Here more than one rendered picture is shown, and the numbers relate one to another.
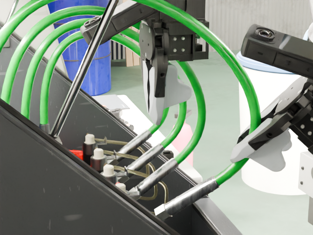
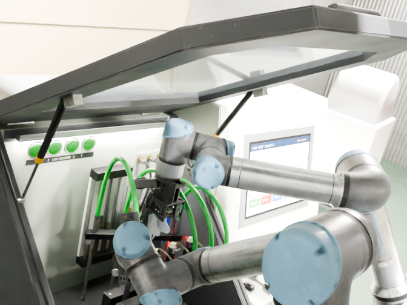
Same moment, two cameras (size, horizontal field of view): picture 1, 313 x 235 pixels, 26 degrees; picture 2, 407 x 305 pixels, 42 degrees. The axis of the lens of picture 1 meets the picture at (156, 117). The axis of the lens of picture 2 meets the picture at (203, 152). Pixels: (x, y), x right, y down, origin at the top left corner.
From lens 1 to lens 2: 1.27 m
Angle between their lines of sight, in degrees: 53
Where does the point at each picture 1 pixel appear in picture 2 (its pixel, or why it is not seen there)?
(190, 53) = (161, 215)
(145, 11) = (149, 185)
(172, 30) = (153, 199)
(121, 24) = (141, 184)
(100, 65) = not seen: outside the picture
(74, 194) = (8, 217)
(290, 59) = not seen: hidden behind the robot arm
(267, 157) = not seen: hidden behind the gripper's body
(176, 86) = (154, 226)
